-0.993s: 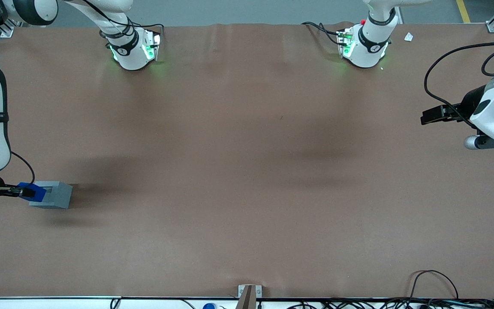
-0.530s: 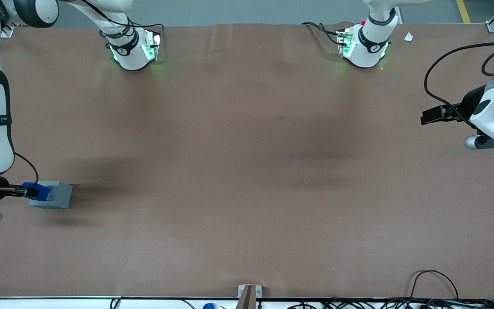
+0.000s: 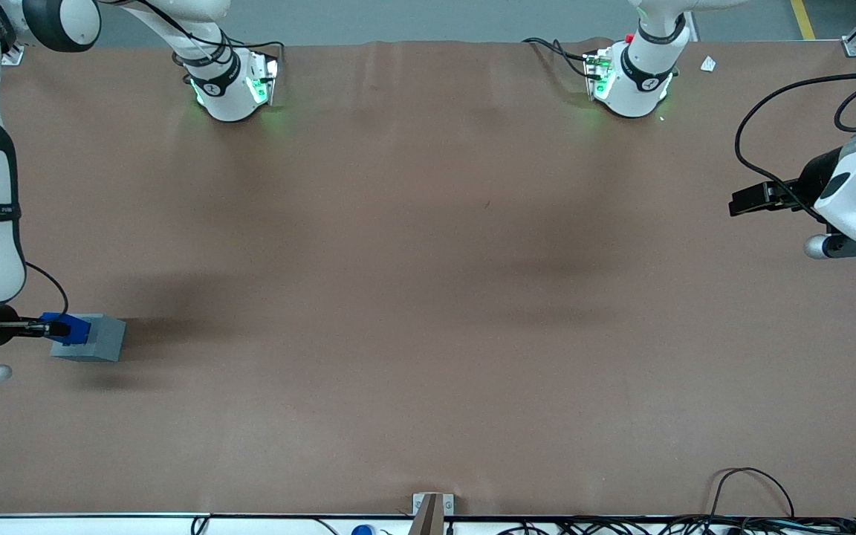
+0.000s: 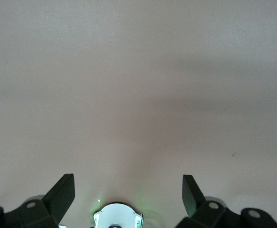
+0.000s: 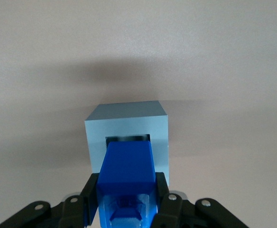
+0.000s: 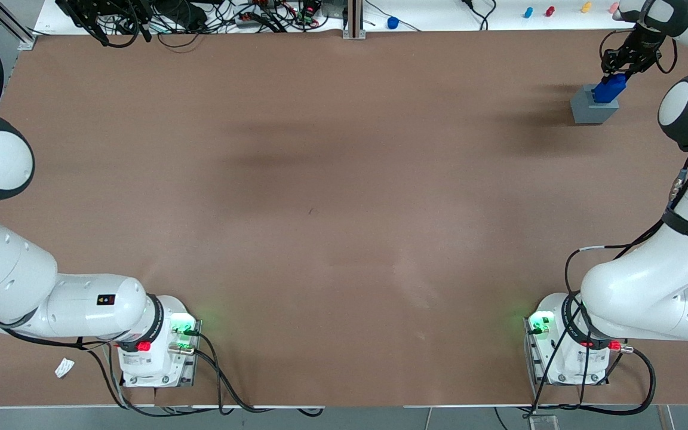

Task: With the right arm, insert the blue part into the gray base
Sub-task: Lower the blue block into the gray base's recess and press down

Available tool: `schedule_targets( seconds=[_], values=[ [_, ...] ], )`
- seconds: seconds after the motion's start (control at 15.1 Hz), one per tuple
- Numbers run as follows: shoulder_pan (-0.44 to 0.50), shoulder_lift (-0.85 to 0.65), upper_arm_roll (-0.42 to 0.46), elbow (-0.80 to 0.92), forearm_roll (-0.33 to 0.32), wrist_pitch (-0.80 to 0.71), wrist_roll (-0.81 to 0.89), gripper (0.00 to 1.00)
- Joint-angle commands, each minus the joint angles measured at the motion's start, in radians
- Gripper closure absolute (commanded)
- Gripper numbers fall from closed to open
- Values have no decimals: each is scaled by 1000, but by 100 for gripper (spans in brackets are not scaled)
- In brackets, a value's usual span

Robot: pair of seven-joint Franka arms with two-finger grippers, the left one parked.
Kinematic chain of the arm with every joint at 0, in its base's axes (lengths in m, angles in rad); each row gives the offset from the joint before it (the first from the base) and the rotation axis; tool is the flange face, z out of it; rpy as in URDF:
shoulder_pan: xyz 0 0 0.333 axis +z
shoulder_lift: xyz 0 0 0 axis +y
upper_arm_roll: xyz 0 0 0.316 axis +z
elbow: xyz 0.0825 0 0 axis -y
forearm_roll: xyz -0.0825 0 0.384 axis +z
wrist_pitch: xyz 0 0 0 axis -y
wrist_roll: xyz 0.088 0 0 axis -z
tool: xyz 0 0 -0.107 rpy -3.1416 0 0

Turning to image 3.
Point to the metal table edge bracket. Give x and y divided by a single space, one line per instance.
432 513

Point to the small white paper scrap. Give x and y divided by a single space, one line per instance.
708 64

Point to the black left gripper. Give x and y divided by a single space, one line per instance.
814 177

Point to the blue plastic part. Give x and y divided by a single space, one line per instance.
79 331

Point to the blue round cap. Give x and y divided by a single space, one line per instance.
362 530

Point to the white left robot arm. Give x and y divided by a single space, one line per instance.
636 82

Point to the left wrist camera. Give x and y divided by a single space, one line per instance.
844 247

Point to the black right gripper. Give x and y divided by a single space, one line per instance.
4 325

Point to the gray square base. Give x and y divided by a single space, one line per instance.
105 342

